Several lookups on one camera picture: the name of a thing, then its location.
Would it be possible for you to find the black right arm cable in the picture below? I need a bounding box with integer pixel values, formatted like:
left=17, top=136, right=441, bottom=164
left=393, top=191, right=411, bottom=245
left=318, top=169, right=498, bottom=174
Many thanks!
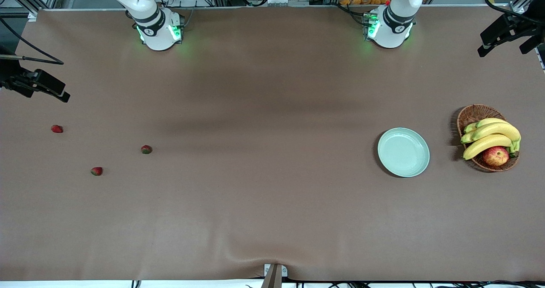
left=0, top=17, right=64, bottom=65

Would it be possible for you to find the brown table cover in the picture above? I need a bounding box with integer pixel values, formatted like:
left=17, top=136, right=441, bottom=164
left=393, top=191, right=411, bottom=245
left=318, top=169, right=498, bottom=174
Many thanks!
left=0, top=5, right=545, bottom=282

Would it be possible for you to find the brown wicker basket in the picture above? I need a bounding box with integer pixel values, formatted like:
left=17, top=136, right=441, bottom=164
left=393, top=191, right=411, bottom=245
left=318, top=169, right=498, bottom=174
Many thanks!
left=457, top=104, right=520, bottom=172

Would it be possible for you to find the yellow banana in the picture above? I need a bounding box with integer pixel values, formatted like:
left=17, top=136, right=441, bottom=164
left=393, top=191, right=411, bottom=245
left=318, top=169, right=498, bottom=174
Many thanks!
left=463, top=118, right=510, bottom=134
left=461, top=122, right=521, bottom=153
left=463, top=135, right=514, bottom=161

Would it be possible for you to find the red apple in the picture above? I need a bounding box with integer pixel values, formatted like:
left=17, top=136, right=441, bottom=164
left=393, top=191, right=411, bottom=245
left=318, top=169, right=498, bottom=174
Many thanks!
left=482, top=146, right=510, bottom=167

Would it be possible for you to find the light green round plate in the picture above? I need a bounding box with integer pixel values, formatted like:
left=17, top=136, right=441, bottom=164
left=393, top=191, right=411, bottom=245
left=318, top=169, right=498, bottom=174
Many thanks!
left=377, top=127, right=430, bottom=178

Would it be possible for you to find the grey metal mounting plate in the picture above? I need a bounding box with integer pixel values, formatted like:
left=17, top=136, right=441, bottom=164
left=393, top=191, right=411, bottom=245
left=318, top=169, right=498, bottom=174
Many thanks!
left=264, top=264, right=288, bottom=278

